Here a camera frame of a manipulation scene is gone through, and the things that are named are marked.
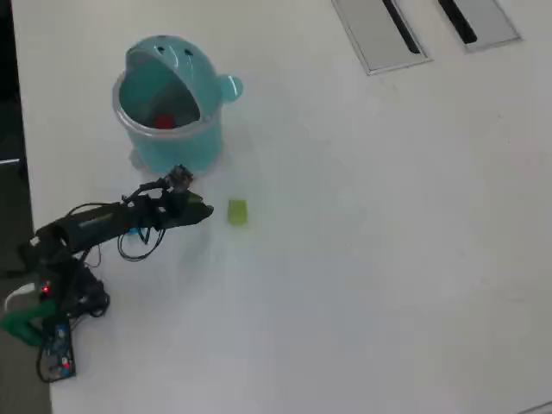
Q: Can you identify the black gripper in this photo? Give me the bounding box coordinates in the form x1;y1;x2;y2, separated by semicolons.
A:
129;185;215;229

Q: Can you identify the green lego block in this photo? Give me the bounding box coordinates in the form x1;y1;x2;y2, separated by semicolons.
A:
227;198;250;226

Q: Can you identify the teal whale-shaped bin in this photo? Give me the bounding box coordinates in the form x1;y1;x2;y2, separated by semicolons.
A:
111;34;245;176

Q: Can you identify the blue circuit board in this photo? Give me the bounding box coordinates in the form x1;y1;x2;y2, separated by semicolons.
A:
41;321;78;383

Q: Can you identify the green table clamp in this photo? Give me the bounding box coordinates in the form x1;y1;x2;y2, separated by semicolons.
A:
0;299;57;346

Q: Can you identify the black cable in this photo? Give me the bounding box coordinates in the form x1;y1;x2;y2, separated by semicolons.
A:
116;223;167;261

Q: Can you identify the silver cable grommet plate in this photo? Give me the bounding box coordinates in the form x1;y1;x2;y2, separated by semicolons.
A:
437;0;523;53
330;0;432;77

